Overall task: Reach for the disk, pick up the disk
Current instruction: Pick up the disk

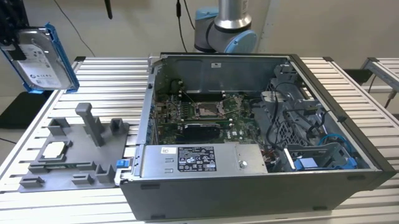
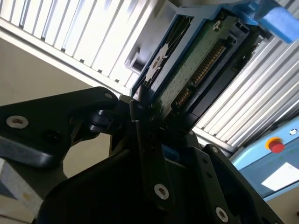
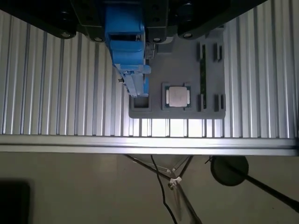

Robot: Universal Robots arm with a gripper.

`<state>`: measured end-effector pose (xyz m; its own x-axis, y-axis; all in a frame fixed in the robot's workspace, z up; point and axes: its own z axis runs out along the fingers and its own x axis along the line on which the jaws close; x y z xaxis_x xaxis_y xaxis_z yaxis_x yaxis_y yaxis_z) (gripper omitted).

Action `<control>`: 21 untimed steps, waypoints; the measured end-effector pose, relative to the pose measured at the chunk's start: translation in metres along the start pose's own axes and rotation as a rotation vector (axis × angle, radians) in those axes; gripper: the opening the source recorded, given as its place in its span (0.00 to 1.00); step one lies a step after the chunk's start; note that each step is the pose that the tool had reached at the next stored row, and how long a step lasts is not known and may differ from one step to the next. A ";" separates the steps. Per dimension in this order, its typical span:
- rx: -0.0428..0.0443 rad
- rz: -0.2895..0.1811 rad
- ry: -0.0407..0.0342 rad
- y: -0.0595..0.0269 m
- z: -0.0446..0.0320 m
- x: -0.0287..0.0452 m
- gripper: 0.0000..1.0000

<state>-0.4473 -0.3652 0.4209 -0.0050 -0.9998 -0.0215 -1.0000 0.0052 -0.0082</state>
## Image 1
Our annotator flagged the grey disk bay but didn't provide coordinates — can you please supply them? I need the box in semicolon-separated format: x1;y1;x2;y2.
285;141;357;171

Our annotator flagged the green motherboard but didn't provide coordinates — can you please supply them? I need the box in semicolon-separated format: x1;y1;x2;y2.
153;92;266;145

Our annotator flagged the thick black camera cable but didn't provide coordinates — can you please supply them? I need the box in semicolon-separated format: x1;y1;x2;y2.
104;0;114;20

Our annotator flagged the blue carrier in bay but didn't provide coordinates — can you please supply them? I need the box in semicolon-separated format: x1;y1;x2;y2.
294;158;319;170

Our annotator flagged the black floor mat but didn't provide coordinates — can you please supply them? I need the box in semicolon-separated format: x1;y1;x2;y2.
0;91;48;129

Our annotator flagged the black box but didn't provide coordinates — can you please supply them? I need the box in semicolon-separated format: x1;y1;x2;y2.
342;68;374;86

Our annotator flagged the metal slat side table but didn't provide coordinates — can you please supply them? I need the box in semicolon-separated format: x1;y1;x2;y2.
361;56;399;87

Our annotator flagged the black RAM slot bank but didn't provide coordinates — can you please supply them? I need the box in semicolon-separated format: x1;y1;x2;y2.
182;90;227;102

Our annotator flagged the metal socket cover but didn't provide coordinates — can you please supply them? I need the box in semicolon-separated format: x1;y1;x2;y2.
218;96;245;113

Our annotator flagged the black cable with connector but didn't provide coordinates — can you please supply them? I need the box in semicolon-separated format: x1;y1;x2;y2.
175;0;190;53

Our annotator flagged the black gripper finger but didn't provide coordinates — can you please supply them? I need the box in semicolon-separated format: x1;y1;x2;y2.
7;43;27;62

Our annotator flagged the CPU socket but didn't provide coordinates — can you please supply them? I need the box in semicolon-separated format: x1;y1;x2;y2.
194;102;226;118

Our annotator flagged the hard disk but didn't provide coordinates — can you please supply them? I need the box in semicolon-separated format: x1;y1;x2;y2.
0;21;79;94

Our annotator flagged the metal locking lever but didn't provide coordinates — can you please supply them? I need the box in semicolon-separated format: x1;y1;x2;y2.
181;89;201;104

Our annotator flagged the silver power supply unit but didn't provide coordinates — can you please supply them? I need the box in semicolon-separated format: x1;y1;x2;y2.
139;143;270;177

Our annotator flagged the black wire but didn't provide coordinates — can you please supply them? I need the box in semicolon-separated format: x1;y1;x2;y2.
265;81;333;150

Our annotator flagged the light blue wire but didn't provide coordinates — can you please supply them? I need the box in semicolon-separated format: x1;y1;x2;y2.
319;133;357;164

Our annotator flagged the green RAM stick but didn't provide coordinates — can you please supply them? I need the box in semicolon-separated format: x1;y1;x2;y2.
39;164;83;170

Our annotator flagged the silver CPU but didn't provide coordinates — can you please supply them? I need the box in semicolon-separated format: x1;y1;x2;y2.
42;142;68;160

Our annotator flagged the thin black cable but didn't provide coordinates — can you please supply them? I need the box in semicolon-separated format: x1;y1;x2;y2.
51;0;95;57

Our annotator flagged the open black PC case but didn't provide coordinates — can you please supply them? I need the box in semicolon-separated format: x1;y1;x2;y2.
119;52;398;221

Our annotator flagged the grey parts rack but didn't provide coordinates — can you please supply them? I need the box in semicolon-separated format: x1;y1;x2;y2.
18;102;131;193

